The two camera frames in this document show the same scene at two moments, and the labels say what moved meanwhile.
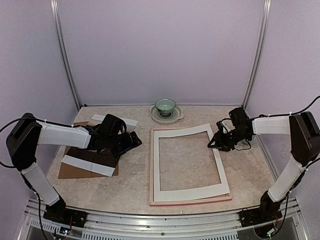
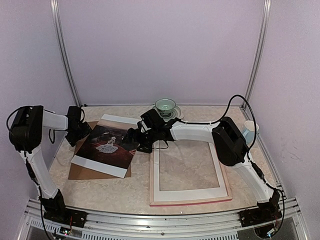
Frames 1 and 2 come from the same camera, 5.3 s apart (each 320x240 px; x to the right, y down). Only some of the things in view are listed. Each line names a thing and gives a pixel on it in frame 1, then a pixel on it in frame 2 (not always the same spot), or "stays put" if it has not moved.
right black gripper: (220, 142) to (129, 134)
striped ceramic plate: (176, 115) stays put
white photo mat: (207, 190) stays put
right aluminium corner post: (262, 38) stays put
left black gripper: (128, 144) to (86, 129)
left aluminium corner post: (55, 13) stays put
